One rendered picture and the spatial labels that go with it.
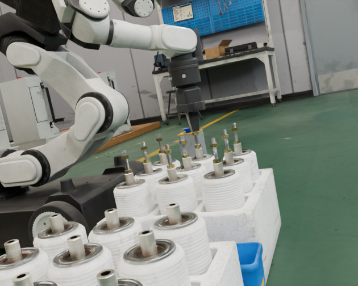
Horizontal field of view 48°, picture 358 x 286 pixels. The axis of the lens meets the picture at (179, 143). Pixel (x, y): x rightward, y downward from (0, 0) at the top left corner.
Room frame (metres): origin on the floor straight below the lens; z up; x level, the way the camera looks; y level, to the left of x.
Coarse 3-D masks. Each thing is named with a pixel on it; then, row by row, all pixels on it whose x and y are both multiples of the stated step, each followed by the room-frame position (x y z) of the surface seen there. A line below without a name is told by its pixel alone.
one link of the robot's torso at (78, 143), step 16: (80, 112) 1.35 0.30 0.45; (96, 112) 1.33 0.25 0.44; (80, 128) 1.36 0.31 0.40; (96, 128) 1.35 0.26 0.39; (48, 144) 1.47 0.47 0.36; (64, 144) 1.45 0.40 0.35; (80, 144) 1.38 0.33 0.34; (96, 144) 1.51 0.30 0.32; (48, 160) 1.48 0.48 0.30; (64, 160) 1.45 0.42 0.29; (80, 160) 1.54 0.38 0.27; (48, 176) 1.48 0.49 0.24
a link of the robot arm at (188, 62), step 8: (200, 48) 1.21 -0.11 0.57; (168, 56) 1.20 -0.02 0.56; (176, 56) 1.17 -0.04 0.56; (184, 56) 1.17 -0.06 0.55; (192, 56) 1.19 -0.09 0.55; (200, 56) 1.21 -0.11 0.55; (168, 64) 1.18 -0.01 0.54; (176, 64) 1.16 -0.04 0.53; (184, 64) 1.16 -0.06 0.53; (192, 64) 1.17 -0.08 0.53
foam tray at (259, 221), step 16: (272, 176) 1.18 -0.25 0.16; (256, 192) 0.98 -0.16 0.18; (272, 192) 1.13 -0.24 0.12; (256, 208) 0.89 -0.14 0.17; (272, 208) 1.09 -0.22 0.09; (144, 224) 0.93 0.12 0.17; (208, 224) 0.87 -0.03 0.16; (224, 224) 0.86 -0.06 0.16; (240, 224) 0.85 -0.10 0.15; (256, 224) 0.87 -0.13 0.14; (272, 224) 1.05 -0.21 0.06; (224, 240) 0.86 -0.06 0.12; (240, 240) 0.85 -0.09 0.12; (256, 240) 0.84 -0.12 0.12; (272, 240) 1.01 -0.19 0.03; (272, 256) 0.98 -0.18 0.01
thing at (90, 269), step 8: (104, 248) 0.60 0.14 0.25; (104, 256) 0.57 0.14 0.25; (88, 264) 0.55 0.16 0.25; (96, 264) 0.56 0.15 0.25; (104, 264) 0.56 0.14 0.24; (112, 264) 0.59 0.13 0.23; (48, 272) 0.56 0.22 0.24; (56, 272) 0.55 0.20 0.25; (64, 272) 0.54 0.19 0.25; (72, 272) 0.54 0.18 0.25; (80, 272) 0.54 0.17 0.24; (88, 272) 0.55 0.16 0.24; (96, 272) 0.55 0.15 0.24; (56, 280) 0.55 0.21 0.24; (64, 280) 0.54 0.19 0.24; (72, 280) 0.54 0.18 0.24; (80, 280) 0.54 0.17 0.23; (88, 280) 0.54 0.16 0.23; (96, 280) 0.55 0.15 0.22
